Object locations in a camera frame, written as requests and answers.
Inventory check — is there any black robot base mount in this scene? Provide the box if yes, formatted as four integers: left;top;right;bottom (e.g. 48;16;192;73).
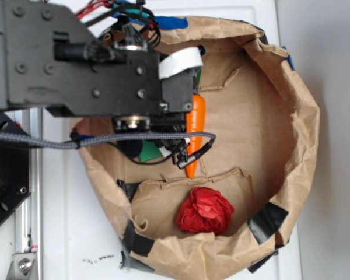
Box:
0;141;31;226

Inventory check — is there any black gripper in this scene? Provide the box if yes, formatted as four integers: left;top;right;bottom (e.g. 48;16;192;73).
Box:
0;4;193;130

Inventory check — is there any aluminium extrusion rail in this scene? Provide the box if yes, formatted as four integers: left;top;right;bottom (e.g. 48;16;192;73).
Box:
5;109;44;280

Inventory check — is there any brown paper bag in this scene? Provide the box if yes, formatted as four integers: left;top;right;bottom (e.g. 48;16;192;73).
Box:
79;16;320;279

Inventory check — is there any grey braided cable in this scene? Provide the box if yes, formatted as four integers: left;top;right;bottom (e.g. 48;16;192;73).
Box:
0;131;217;170

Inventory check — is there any orange plastic toy carrot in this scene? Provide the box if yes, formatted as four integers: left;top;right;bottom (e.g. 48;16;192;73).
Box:
185;93;207;179

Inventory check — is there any blue tape strip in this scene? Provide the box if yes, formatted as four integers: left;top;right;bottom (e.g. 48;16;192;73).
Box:
157;16;294;70

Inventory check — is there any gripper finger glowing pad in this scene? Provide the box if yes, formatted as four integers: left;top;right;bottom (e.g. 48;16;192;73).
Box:
158;47;204;79

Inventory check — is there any green wooden block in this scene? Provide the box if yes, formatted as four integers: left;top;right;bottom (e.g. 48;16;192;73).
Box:
138;69;202;163

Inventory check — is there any crumpled red paper ball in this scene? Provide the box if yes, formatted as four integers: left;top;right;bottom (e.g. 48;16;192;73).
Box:
176;187;235;235

